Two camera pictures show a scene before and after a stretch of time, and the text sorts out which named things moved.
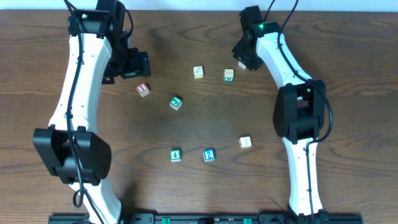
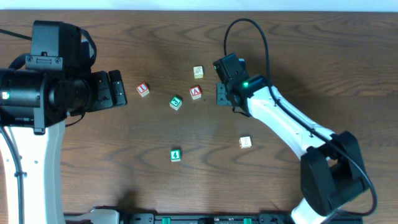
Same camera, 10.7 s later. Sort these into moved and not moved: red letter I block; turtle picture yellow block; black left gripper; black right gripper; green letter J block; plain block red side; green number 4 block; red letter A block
Moved: black right gripper; black left gripper; red letter A block
Not moved: plain block red side; green number 4 block; red letter I block; turtle picture yellow block; green letter J block
